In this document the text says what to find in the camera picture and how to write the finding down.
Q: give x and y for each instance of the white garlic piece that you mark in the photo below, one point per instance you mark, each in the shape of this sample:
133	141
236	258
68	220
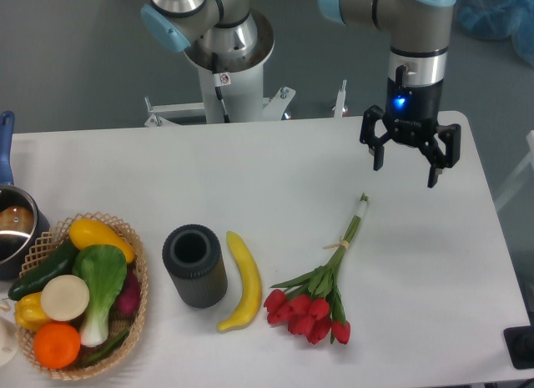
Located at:
4	305

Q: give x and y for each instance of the purple red onion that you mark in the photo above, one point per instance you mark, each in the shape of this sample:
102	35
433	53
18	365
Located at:
128	300

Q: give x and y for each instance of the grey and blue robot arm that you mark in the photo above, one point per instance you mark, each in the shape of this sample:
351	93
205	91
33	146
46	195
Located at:
419	30

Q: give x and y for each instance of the yellow squash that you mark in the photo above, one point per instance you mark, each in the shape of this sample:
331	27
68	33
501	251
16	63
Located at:
87	232

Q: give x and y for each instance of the white round radish slice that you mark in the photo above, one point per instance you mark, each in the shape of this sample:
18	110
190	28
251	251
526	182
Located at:
64	298

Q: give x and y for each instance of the blue handled saucepan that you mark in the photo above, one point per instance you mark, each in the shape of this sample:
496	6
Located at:
22	222

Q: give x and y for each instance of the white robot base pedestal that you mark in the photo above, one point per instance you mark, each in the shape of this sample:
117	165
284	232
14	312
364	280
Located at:
230	65

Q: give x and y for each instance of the red tulip bouquet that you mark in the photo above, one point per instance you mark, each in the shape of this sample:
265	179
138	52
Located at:
311	305

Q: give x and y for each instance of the orange fruit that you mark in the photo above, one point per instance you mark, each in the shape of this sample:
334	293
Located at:
56	345

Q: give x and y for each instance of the yellow banana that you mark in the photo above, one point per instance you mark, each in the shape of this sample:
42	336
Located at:
252	291

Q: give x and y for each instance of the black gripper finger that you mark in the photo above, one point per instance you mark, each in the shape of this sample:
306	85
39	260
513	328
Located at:
368	136
442	148

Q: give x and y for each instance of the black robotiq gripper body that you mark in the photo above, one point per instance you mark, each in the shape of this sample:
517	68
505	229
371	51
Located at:
411	113

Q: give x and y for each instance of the green bok choy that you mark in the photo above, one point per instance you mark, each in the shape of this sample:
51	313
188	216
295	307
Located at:
103	268

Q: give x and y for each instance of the green chili pepper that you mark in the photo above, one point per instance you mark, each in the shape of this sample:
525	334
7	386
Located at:
105	351

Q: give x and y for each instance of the yellow bell pepper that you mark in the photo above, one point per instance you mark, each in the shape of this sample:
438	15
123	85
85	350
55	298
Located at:
29	313

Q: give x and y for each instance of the black device at edge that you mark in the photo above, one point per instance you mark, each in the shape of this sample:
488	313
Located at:
519	343

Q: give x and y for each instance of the blue plastic bag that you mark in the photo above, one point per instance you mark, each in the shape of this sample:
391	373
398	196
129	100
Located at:
499	20

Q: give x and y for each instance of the dark green cucumber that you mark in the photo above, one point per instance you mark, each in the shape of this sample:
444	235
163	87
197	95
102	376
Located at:
59	262

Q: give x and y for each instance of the dark grey ribbed vase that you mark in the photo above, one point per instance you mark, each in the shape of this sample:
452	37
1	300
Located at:
192	255

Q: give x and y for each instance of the woven wicker basket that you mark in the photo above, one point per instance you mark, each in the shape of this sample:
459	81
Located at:
125	322

